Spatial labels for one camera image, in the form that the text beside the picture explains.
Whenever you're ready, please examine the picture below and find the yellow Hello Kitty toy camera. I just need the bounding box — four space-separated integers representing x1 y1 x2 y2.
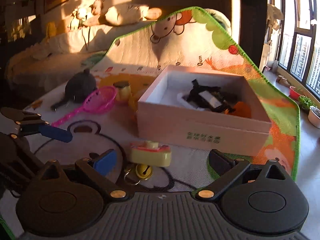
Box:
129 140 171 167

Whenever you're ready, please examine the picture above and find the black plush toy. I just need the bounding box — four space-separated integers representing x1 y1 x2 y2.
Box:
50 68 97 111

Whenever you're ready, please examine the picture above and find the pink plastic toy strainer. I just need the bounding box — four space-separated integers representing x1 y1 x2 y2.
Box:
51 86 117 127

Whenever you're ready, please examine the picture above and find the orange plastic toy cup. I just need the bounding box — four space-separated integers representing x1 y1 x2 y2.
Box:
228 101 252 119

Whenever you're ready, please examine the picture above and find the black binder clip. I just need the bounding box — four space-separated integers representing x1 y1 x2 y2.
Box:
189 79 233 113

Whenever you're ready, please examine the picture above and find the pink cardboard storage box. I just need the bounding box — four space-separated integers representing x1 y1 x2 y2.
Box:
137 66 272 157

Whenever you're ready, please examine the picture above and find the beige sofa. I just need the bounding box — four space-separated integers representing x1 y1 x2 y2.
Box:
5 21 151 99

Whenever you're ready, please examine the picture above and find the red bowl planter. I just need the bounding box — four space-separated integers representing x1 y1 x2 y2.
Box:
289 86 304 101

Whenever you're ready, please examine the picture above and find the white bowl planter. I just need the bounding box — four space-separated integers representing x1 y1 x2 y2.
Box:
308 106 320 129

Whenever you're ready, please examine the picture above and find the white plush toy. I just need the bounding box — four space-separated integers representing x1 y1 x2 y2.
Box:
68 0 104 31

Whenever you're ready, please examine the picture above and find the white bolster pillow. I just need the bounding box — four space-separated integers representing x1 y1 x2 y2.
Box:
105 4 162 26

